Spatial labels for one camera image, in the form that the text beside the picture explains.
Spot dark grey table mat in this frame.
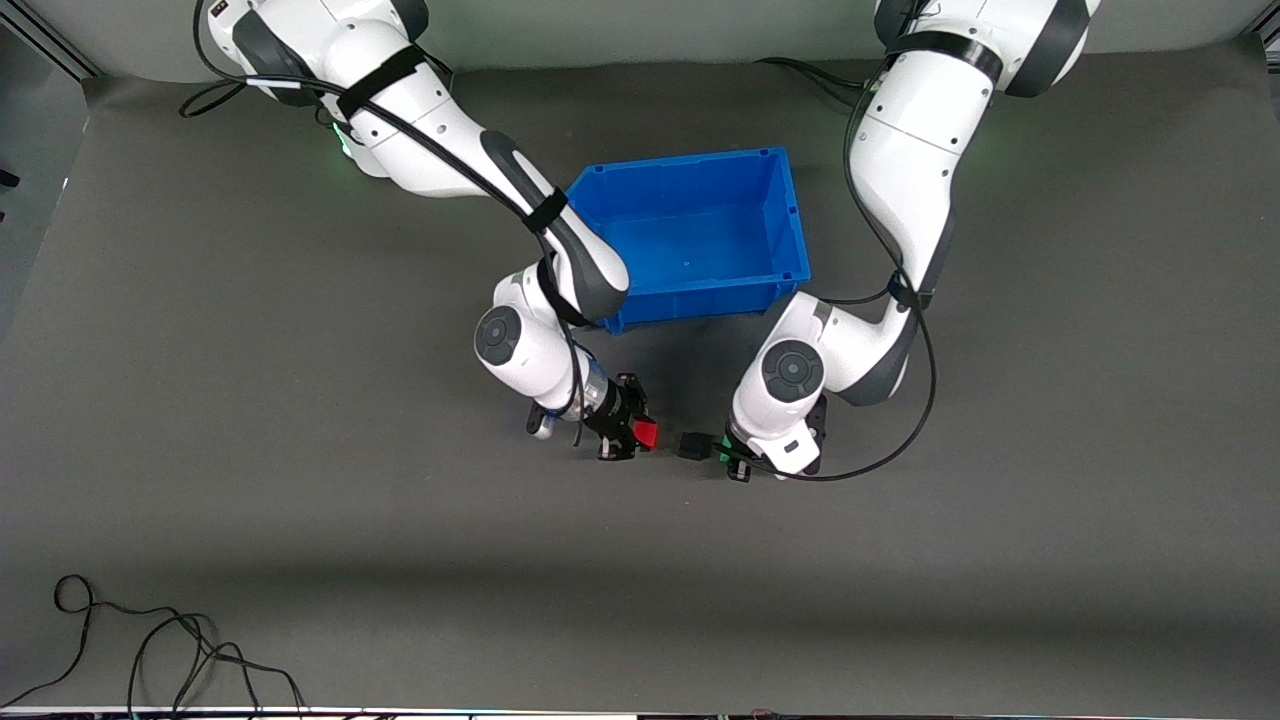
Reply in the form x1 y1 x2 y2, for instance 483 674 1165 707
0 40 1280 713

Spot blue plastic storage bin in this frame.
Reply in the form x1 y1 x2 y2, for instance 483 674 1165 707
565 147 812 335

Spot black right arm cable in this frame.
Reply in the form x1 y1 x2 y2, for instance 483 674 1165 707
180 0 601 448

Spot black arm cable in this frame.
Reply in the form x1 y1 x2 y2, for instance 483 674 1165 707
180 0 601 448
745 60 938 483

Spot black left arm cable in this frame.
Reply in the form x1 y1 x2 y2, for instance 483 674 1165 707
745 60 938 483

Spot black left arm base cables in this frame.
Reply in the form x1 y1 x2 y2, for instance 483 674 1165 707
755 57 871 106

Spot loose thin black cable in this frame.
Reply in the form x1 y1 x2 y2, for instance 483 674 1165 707
0 574 306 713

